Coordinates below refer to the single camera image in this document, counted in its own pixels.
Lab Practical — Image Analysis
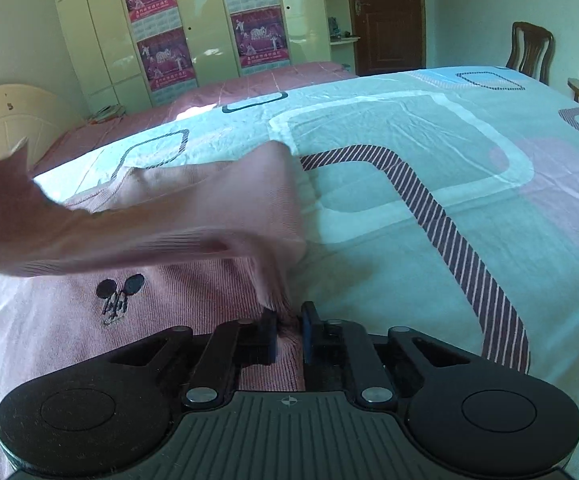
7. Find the pink sweatshirt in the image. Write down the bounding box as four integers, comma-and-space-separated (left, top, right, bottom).
0, 141, 306, 479

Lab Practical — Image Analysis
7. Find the cream round headboard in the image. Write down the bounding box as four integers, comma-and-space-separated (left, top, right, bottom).
0, 84, 84, 167

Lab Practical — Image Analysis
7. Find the pink bed cover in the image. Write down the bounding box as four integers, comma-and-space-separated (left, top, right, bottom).
30, 62, 355, 177

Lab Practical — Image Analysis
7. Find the light blue patterned bedsheet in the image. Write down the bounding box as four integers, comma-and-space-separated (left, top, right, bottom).
34, 66, 579, 478

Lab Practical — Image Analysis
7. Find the lower left pink poster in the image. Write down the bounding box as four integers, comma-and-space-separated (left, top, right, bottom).
138, 28, 195, 91

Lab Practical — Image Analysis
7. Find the cream wardrobe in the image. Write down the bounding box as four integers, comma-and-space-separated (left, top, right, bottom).
55, 0, 332, 113

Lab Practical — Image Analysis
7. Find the lower right pink poster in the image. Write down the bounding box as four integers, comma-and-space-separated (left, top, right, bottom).
231, 6, 290, 70

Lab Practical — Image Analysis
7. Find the dark wooden chair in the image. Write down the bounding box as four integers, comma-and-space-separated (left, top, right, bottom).
505, 22, 555, 84

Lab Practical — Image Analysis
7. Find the corner shelf unit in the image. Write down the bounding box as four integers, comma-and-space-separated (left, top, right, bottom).
324, 0, 359, 74

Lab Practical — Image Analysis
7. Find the dark brown wooden door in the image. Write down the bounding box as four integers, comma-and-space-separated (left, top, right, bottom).
351, 0, 426, 76

